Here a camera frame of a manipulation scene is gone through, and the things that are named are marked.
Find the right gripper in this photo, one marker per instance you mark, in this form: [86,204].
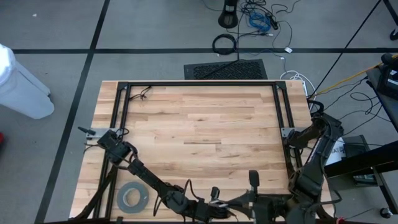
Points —
[267,208]

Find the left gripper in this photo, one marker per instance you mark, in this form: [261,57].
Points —
[205,211]

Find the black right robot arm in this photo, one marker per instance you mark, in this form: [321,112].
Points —
[314,168]

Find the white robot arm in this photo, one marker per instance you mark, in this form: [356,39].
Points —
[21,90]

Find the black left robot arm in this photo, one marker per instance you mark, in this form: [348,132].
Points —
[143,174]

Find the black equipment cart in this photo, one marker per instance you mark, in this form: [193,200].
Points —
[357,161]

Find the black floor mat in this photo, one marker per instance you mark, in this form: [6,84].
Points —
[227,70]

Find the black caster wheel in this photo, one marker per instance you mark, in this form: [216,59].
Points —
[386,212]

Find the white plug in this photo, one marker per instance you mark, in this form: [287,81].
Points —
[288,49]

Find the black power strip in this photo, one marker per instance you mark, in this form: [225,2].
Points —
[273,21]

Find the black electronic device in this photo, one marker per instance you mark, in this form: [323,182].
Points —
[391,84]

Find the grey duct tape roll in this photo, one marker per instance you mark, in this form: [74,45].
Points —
[124,205]

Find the black aluminium table frame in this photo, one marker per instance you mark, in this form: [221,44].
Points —
[202,83]

